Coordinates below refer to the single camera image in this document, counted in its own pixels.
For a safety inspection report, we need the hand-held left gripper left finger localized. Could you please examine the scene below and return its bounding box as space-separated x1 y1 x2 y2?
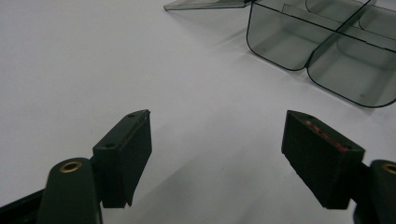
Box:
92 108 153 209

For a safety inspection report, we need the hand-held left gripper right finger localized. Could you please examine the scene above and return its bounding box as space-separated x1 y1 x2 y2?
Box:
281 109 366 210

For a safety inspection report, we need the clear grey plastic compartment box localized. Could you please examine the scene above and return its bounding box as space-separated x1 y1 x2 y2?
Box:
163 0 396 109

